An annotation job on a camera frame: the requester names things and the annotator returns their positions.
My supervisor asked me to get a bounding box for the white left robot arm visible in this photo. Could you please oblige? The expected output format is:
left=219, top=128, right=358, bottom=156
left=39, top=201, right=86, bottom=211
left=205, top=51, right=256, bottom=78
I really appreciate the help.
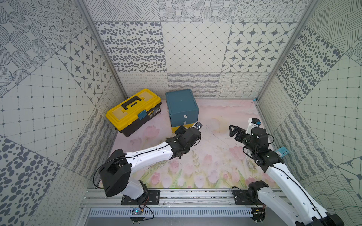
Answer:
left=95, top=122, right=202, bottom=204

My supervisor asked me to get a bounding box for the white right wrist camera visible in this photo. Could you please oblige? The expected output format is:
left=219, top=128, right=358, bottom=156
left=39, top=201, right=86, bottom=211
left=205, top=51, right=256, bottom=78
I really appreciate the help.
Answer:
left=246, top=118, right=261, bottom=135

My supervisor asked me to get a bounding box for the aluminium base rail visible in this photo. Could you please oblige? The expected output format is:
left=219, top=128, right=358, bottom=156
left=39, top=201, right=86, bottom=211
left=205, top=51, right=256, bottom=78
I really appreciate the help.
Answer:
left=80, top=188, right=265, bottom=207

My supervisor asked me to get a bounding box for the yellow black toolbox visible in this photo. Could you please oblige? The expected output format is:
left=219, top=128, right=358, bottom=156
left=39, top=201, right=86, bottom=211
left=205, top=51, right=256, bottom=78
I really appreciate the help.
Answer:
left=106, top=89, right=162, bottom=137

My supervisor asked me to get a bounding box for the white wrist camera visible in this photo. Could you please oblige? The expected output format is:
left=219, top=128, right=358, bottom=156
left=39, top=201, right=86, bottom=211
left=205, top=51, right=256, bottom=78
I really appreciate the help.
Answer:
left=246, top=118, right=261, bottom=135
left=194, top=122, right=203, bottom=130

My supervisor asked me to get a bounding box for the teal drawer cabinet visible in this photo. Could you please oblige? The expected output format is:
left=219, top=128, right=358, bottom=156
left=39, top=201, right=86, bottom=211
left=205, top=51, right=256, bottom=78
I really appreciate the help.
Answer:
left=166, top=89, right=199, bottom=127

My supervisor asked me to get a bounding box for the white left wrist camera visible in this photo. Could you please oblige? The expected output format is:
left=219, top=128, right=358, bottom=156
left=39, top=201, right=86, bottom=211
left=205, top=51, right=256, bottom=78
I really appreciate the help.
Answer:
left=194, top=122, right=203, bottom=130

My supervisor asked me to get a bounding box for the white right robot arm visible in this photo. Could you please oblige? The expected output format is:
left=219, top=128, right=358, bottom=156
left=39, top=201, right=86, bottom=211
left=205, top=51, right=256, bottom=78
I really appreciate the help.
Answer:
left=229, top=123, right=344, bottom=226

